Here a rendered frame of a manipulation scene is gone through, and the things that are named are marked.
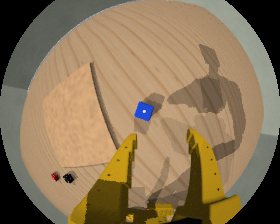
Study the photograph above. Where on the red die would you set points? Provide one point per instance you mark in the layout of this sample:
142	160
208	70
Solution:
55	176

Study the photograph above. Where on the blue die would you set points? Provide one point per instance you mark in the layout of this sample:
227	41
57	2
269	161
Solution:
144	111

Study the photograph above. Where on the black die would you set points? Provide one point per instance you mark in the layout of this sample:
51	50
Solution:
68	178

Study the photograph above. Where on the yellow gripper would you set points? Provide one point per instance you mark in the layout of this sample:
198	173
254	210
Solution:
107	200

